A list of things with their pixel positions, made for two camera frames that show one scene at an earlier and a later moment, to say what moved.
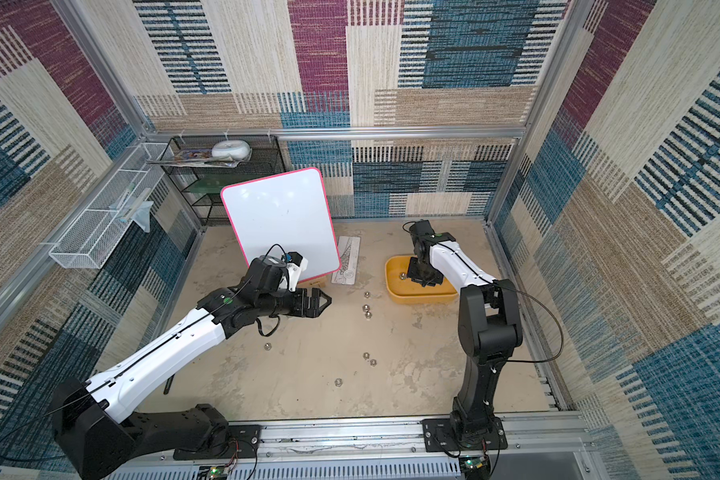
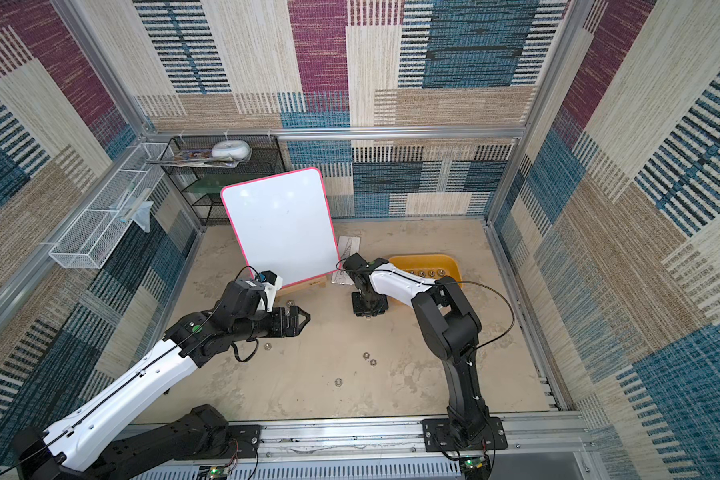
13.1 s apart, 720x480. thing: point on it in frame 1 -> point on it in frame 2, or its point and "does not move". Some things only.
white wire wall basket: (92, 235) does not move
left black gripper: (314, 309) -> (280, 329)
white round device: (232, 150) does not move
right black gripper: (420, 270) -> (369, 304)
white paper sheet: (349, 249) does not move
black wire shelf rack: (202, 165) does not move
